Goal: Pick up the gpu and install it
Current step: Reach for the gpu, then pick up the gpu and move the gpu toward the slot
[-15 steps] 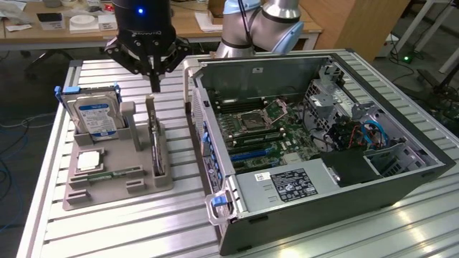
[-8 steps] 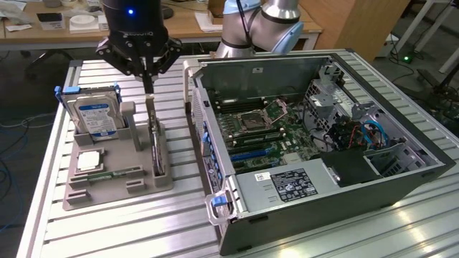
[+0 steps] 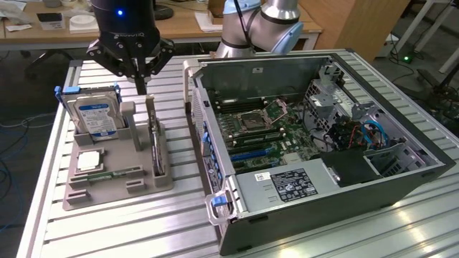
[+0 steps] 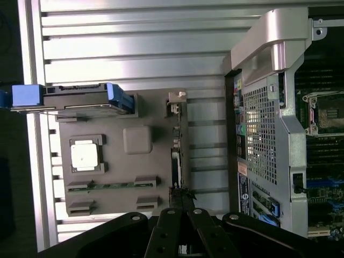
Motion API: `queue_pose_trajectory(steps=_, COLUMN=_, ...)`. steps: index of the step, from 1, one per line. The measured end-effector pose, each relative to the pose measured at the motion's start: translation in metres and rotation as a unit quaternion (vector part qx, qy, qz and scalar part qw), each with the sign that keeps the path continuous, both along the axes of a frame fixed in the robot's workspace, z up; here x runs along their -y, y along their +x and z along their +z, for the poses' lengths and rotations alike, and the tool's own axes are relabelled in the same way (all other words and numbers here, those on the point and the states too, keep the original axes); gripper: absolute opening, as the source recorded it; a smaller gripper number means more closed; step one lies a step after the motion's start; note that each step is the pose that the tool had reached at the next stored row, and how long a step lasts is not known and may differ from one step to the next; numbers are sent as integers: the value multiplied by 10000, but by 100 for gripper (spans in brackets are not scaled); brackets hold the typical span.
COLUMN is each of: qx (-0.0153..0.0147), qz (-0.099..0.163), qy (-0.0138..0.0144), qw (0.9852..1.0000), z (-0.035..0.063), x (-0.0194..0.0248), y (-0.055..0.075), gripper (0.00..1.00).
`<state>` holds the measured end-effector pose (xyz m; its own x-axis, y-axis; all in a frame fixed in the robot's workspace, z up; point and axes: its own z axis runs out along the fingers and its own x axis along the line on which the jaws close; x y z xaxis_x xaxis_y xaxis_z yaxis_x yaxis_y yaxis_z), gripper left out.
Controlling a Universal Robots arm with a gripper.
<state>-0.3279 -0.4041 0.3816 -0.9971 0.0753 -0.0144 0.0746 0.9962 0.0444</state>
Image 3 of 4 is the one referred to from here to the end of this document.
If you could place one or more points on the white paper tag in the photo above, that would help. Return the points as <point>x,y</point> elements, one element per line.
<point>17,27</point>

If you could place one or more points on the white table frame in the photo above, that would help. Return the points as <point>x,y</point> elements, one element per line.
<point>429,29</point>

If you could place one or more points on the blue case latch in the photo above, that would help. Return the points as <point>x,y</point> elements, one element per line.
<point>218,201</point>

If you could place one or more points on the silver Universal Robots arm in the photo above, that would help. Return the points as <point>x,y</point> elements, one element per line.
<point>272,21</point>

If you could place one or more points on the silver CPU chip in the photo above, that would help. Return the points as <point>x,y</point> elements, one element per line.
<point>88,160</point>

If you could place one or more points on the open black PC case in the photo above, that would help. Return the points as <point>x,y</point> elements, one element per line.
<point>322,215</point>

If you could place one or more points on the black office chair base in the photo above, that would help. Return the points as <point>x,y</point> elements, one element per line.
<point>46,57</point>

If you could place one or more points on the green RAM stick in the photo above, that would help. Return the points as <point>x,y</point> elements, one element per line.
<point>104,175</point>

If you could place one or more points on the metal socket cover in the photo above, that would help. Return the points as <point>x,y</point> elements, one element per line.
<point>272,104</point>

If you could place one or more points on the grey power supply unit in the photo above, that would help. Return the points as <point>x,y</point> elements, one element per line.
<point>286,185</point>

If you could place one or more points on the black round lamp base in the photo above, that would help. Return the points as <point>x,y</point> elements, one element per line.
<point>165,13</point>

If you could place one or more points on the grey plastic parts rack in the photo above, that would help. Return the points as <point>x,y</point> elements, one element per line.
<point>114,161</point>

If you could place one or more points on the stack of white papers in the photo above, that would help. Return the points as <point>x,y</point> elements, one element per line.
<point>208,24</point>

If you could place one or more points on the metal disk bay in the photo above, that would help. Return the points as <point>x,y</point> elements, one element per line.
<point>390,161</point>

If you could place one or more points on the wooden desk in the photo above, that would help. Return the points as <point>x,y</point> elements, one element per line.
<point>53,37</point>

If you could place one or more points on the blue expansion slot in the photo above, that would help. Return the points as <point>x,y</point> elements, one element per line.
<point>248,155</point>

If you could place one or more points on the black installed RAM stick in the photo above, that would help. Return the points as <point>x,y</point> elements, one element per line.
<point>257,137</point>

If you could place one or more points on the grey cup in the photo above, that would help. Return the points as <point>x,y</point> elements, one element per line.
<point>52,3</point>

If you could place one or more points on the wooden cabinet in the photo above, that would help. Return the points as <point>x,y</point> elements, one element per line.
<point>357,27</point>

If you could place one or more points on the metal drive cage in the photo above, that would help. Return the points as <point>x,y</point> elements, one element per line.
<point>322,102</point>

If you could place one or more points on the green power light device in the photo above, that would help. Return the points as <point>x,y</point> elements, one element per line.
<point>405,58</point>

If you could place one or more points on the white box with black top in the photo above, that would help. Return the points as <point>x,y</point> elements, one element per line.
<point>53,25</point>

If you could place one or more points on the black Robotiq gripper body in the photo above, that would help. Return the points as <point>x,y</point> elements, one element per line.
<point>125,27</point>

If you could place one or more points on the green motherboard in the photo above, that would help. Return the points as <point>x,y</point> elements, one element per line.
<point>297,139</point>

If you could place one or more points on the CPU socket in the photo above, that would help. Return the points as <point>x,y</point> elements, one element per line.
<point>252,121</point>

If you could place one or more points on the hard disk with blue rails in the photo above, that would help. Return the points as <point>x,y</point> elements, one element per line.
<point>94,118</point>

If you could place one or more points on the black floor stand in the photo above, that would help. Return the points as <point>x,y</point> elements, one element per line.
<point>428,78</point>

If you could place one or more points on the black plastic shroud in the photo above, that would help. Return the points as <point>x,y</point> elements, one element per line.
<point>350,166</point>

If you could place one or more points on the white box with round dish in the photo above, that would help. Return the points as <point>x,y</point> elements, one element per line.
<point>81,22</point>

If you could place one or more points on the graphics card with metal bracket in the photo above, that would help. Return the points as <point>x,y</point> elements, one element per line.
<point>150,107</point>

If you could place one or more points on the clear plastic bag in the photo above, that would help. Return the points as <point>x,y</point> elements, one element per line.
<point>13,13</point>

